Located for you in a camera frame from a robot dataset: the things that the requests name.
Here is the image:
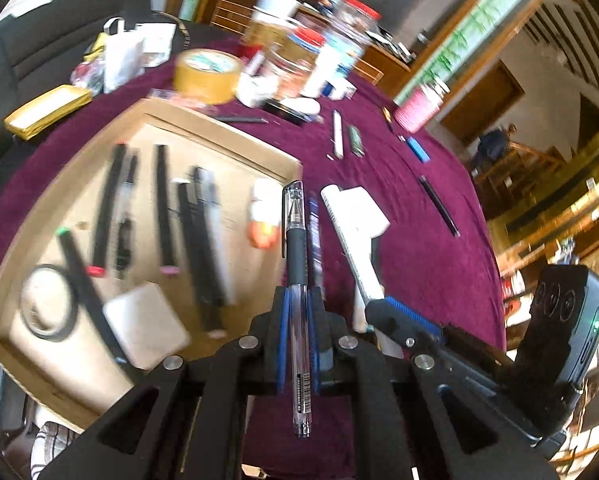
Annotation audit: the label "black marker green cap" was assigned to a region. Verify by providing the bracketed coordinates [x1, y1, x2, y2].
[54, 226, 140, 376]

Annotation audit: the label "wooden chair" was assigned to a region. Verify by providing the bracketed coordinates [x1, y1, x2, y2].
[210, 0, 260, 36]

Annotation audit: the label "silver pen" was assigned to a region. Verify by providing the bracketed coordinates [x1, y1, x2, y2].
[192, 166, 233, 306]

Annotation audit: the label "plaid cloth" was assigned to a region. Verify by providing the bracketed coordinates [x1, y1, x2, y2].
[30, 420, 80, 480]

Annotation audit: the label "thin black pencil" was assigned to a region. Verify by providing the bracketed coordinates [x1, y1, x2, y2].
[207, 115, 270, 125]

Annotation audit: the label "red patterned small bag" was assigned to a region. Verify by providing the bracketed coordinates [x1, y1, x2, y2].
[70, 57, 105, 96]

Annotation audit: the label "black marker pink cap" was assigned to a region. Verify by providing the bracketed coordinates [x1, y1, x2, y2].
[152, 144, 179, 277]

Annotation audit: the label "blue pen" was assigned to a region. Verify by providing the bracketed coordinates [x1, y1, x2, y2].
[307, 197, 326, 291]

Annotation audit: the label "black marker red cap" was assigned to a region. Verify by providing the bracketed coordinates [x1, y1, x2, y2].
[87, 142, 128, 279]

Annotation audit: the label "large clear jar red lid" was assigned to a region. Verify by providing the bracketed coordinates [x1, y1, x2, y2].
[329, 0, 383, 61]

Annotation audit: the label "green white wall scroll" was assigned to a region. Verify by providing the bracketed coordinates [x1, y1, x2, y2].
[392, 0, 550, 106]

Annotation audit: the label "clear gel pen black grip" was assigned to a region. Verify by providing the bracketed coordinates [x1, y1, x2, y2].
[281, 180, 314, 439]

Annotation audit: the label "black sofa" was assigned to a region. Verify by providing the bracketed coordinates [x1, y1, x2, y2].
[0, 0, 153, 186]

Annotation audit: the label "pink ribbed cup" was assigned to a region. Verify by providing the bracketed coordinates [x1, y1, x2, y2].
[394, 82, 450, 133]

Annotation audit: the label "white paper bag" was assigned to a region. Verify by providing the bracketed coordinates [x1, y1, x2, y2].
[102, 17, 178, 93]

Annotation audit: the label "white oval case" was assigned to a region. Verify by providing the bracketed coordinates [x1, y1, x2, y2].
[280, 97, 321, 116]

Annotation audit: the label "green flat bar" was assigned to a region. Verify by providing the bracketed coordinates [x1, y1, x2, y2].
[348, 125, 366, 157]

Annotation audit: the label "jars with red lids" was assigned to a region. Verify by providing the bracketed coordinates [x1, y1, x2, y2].
[200, 0, 415, 86]

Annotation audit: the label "cardboard box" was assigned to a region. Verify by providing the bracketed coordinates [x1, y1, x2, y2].
[0, 97, 304, 433]

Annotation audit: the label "white flat block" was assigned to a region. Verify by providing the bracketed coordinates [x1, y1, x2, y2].
[102, 281, 191, 368]

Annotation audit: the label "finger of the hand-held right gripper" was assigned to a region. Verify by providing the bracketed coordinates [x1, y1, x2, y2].
[364, 296, 513, 386]

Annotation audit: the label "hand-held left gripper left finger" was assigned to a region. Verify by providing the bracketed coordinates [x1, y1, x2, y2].
[37, 285, 293, 480]

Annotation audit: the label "maroon tablecloth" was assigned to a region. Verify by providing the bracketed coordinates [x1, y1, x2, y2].
[0, 42, 507, 480]

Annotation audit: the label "white bottle blue label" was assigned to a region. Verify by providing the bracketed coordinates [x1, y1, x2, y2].
[302, 30, 365, 98]

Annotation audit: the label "yellow packing tape roll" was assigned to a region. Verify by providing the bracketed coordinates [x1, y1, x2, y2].
[172, 49, 244, 106]

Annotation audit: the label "white ribbed plastic case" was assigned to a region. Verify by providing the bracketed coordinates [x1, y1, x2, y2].
[320, 185, 391, 333]

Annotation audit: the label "blue eraser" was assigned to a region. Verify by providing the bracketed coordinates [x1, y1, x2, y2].
[406, 136, 431, 163]

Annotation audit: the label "black tape ring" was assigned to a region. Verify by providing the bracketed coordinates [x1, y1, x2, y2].
[20, 263, 80, 343]

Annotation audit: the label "white flat bar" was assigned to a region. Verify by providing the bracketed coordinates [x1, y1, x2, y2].
[331, 110, 345, 160]

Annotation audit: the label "white orange correction tape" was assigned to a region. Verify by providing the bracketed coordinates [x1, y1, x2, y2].
[247, 178, 283, 250]

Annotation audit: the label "black pen with clip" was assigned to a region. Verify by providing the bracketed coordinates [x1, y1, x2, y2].
[114, 154, 139, 281]

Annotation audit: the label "yellow sticky note pad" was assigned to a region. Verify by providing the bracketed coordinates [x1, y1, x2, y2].
[4, 85, 94, 140]

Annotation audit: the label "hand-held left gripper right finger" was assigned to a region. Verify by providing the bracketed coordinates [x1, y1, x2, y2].
[307, 287, 560, 480]

